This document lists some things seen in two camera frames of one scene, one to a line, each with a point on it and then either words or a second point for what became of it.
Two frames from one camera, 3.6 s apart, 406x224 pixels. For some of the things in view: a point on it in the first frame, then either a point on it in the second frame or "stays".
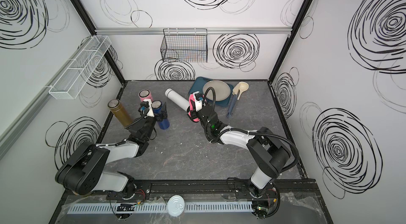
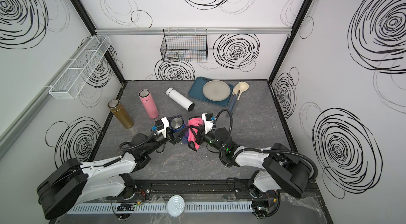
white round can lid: [176, 205] stays
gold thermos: [117, 109] stays
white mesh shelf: [75, 74] stays
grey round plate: [222, 90] stays
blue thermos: [157, 106] -> [177, 123]
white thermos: [178, 99] stays
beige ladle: [243, 86] stays
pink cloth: [192, 105] -> [192, 136]
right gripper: [194, 114] -> [200, 130]
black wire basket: [187, 45] stays
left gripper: [163, 114] -> [174, 139]
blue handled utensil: [235, 92] stays
